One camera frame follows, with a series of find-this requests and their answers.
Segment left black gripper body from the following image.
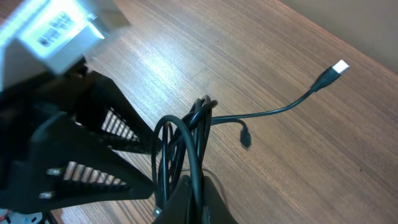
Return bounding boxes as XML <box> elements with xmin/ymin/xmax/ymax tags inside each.
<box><xmin>1</xmin><ymin>57</ymin><xmax>93</xmax><ymax>190</ymax></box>

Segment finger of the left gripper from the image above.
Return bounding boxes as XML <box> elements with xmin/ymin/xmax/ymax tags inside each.
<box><xmin>1</xmin><ymin>113</ymin><xmax>155</xmax><ymax>213</ymax></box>
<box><xmin>75</xmin><ymin>72</ymin><xmax>160</xmax><ymax>154</ymax></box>

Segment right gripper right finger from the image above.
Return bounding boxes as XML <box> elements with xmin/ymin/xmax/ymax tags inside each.
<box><xmin>202</xmin><ymin>176</ymin><xmax>238</xmax><ymax>224</ymax></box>

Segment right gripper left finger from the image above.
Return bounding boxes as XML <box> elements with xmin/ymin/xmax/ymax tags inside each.
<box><xmin>152</xmin><ymin>175</ymin><xmax>193</xmax><ymax>224</ymax></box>

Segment black usb cable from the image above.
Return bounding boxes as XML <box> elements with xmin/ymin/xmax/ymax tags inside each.
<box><xmin>150</xmin><ymin>59</ymin><xmax>351</xmax><ymax>218</ymax></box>

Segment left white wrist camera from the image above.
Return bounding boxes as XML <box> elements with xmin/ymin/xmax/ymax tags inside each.
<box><xmin>0</xmin><ymin>0</ymin><xmax>130</xmax><ymax>91</ymax></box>

